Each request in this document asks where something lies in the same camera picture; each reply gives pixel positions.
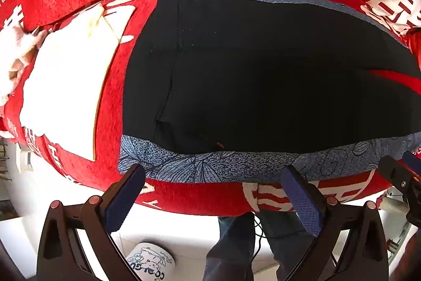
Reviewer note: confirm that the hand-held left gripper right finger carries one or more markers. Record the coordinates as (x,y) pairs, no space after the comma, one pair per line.
(302,198)

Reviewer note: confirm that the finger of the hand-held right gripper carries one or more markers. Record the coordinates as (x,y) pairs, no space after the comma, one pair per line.
(412,161)
(396,174)

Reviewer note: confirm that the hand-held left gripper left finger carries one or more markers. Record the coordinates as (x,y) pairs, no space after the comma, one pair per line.
(126,195)

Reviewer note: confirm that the black pants with blue trim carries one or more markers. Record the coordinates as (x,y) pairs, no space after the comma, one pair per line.
(250,70)

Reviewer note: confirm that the person's right leg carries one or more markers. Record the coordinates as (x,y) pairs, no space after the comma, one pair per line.
(286,235)

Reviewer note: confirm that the white cartoon print bucket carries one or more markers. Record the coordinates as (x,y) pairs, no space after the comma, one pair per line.
(149,263)

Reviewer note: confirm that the white folded cloth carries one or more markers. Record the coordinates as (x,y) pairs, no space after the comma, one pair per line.
(65,86)

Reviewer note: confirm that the fluffy white cloth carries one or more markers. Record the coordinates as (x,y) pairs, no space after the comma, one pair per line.
(16,50)

